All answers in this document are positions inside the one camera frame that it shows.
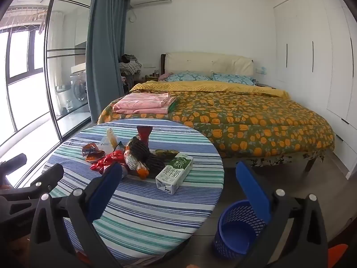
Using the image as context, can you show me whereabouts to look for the red foil snack packet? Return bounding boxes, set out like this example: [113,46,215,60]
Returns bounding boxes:
[137,126,153,147]

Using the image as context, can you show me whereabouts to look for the washing machine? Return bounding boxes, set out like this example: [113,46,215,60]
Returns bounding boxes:
[70,73,87,104]

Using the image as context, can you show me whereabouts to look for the black framed glass sliding door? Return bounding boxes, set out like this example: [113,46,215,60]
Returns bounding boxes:
[45,0,94,140]

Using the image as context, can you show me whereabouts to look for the ceiling drying rack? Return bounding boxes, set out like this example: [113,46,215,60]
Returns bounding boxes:
[0,4,46,34]

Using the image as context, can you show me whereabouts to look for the black white floral bed skirt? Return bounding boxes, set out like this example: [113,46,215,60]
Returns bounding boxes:
[223,148,327,168]

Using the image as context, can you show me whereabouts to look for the dark green snack packet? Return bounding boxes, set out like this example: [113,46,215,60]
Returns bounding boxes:
[155,149,179,159]

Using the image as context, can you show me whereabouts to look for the black framed window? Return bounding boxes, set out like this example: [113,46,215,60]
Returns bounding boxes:
[0,25,46,146]

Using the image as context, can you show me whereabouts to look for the folded pink striped sheet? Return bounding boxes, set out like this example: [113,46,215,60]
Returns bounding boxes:
[112,93,177,115]

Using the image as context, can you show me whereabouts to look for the orange fleece pants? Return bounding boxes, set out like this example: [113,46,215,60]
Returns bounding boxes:
[328,244,349,266]

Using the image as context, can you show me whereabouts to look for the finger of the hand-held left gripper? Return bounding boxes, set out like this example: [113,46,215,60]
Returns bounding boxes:
[0,153,28,174]
[0,163,64,201]

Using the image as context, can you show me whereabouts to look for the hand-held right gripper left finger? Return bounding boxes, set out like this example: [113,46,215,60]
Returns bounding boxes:
[29,162,124,268]

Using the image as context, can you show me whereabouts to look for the black foam net sleeve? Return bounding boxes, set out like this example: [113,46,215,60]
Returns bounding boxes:
[145,153,166,178]
[127,136,151,162]

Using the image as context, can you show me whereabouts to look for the cream padded headboard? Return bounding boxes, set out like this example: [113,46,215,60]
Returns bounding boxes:
[164,52,254,77]

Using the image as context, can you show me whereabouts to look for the green white milk carton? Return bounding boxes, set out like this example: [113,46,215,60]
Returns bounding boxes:
[155,152,194,195]

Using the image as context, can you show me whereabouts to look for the striped table cloth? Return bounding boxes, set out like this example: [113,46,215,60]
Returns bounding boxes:
[47,119,225,263]

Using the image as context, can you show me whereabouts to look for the red crinkled wrapper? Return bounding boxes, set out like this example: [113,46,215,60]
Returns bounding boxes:
[90,150,126,174]

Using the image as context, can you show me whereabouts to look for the dark wooden bed leg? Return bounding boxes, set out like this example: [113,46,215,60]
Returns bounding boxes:
[304,155,318,174]

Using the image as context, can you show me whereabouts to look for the teal patterned pillow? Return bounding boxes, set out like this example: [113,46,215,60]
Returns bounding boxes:
[167,71,212,82]
[212,73,256,86]

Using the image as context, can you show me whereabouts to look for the white wardrobe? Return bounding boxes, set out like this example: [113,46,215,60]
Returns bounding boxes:
[273,0,357,179]

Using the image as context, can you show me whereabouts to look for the orange white wrapper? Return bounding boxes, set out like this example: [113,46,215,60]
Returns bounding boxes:
[124,145,148,180]

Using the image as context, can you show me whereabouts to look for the blue plastic mesh basket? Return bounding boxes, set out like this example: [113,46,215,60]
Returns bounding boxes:
[213,199,270,260]

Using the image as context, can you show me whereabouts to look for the orange floral quilt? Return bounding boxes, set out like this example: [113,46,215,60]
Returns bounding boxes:
[98,89,335,158]

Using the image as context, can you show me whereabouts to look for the pile of clothes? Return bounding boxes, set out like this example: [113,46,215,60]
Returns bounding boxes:
[118,54,143,76]

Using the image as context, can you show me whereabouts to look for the metal bucket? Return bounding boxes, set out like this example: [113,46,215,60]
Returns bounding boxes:
[55,85,73,117]

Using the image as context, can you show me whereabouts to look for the yellow dotted blanket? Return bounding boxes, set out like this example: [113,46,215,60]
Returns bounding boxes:
[130,80,291,99]

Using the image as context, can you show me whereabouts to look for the blue grey curtain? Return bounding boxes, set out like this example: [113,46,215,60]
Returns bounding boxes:
[85,0,130,123]

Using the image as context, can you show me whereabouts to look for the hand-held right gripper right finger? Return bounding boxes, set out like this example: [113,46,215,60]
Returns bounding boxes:
[233,161,328,268]

